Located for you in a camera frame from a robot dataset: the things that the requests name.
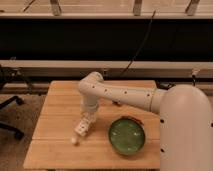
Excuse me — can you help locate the wooden folding table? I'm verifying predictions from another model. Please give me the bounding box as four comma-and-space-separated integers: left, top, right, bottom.
24, 81, 160, 170

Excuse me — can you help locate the black office chair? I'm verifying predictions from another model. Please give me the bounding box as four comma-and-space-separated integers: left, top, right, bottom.
0, 63, 26, 141

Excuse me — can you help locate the black hanging cable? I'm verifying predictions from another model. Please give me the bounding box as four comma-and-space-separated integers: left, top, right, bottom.
119, 9, 158, 78

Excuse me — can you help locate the green ceramic bowl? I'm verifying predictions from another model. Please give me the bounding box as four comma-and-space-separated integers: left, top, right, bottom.
108, 116, 146, 156

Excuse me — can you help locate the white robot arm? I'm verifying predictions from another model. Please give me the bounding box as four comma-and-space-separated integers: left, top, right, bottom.
75, 72, 213, 171

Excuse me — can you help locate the black floor cable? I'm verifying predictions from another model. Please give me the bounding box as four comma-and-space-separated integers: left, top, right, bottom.
156, 82, 176, 90

